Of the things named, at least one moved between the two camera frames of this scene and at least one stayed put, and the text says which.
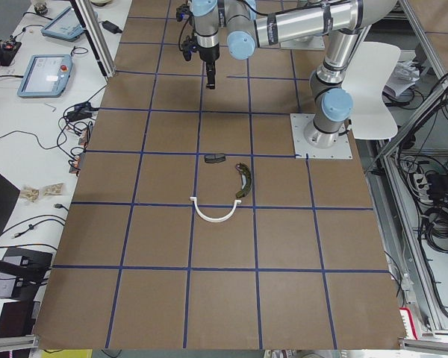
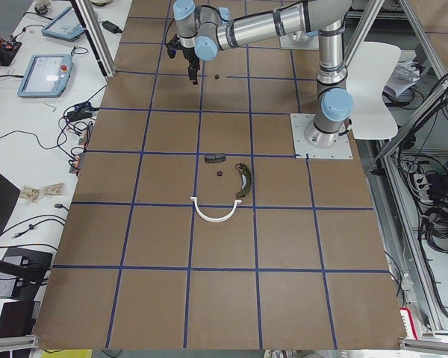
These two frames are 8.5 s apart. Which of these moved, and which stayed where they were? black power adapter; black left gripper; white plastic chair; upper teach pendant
Moved: black left gripper
Stayed: black power adapter; white plastic chair; upper teach pendant
